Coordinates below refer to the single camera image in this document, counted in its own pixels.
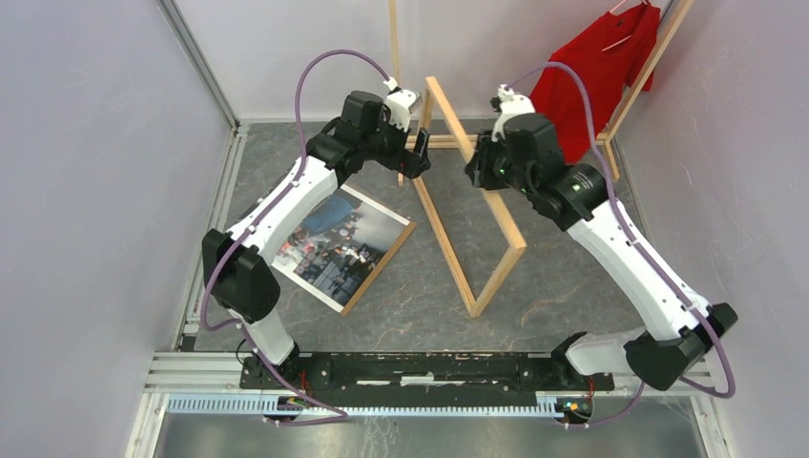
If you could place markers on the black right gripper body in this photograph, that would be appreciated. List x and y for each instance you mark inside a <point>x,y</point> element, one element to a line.
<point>495,170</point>

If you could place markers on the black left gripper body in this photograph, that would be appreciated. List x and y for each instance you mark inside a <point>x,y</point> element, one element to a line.
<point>388,146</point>

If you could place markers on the light wooden picture frame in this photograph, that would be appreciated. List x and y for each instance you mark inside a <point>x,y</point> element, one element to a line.
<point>475,230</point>

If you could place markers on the printed photo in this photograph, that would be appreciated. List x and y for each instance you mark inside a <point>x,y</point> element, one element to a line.
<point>338,244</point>

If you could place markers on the brown backing board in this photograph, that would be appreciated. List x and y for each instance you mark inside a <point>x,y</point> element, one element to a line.
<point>376,271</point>

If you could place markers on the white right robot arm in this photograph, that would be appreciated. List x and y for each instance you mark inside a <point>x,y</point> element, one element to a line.
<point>679,325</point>

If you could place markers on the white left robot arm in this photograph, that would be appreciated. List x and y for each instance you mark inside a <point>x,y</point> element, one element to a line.
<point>237,261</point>

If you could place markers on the red t-shirt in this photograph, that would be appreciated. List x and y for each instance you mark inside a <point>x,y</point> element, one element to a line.
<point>608,56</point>

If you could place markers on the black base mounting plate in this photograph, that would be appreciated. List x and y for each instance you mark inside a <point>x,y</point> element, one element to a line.
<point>438,379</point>

